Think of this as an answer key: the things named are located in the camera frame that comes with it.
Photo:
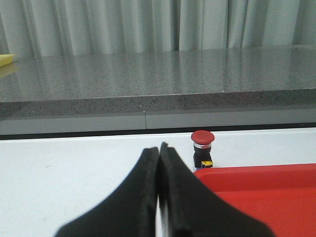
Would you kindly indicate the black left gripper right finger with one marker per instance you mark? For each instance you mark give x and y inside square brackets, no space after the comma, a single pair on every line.
[190,209]

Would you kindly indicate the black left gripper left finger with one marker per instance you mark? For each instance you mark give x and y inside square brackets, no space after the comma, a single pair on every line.
[129,211]

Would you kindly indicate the red mushroom push button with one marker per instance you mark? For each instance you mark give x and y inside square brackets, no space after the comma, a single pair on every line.
[202,140]

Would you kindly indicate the red plastic tray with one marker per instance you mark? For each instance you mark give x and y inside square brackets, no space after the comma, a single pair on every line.
[281,196]

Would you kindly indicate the grey granite counter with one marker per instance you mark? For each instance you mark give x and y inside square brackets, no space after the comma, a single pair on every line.
[261,86]

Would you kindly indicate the yellow object on counter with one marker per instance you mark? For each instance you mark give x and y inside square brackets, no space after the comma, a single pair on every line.
[6,59]

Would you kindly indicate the grey pleated curtain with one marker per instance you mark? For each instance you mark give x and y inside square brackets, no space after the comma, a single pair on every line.
[35,28]

